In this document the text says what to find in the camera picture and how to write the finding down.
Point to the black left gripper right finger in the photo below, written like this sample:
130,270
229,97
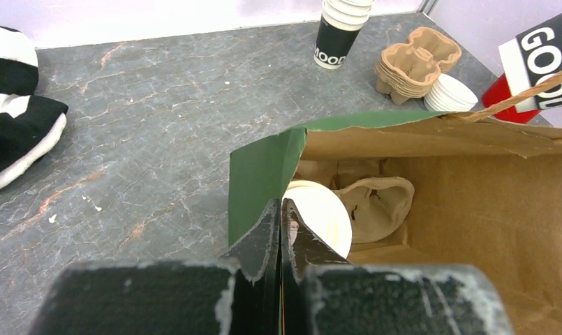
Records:
323,293

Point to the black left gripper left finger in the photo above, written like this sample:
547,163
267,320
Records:
237,293

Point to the green brown paper bag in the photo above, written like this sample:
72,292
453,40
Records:
488,194

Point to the single paper coffee cup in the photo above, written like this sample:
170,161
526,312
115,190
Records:
529,59

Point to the brown cardboard cup carrier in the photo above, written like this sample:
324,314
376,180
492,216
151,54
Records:
409,70

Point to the black white striped cloth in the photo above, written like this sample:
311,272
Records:
30,125

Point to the stack of paper cups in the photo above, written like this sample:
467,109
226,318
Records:
340,24

